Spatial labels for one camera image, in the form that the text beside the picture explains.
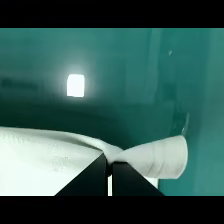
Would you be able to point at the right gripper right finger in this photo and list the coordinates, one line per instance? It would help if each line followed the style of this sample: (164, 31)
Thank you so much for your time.
(128, 182)

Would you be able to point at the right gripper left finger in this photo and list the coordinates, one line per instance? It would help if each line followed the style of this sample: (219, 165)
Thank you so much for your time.
(91, 181)

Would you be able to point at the white garment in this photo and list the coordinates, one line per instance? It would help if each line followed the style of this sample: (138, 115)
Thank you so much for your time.
(40, 163)

